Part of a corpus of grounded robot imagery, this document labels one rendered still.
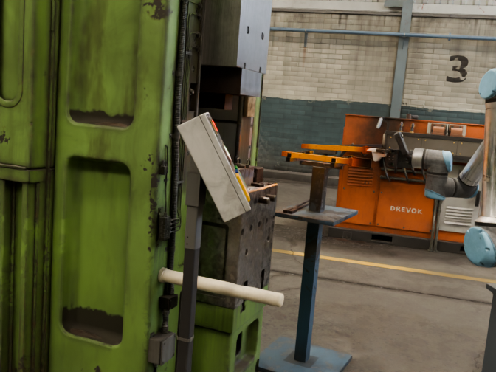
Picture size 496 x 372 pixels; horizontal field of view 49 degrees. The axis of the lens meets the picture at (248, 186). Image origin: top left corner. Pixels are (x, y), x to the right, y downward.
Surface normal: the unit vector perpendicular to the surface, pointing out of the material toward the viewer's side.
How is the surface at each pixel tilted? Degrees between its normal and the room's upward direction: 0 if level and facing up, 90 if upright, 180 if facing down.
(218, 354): 90
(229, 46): 90
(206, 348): 90
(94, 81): 89
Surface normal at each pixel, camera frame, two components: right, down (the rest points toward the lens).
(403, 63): -0.25, 0.11
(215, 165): 0.04, 0.14
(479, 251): -0.97, 0.04
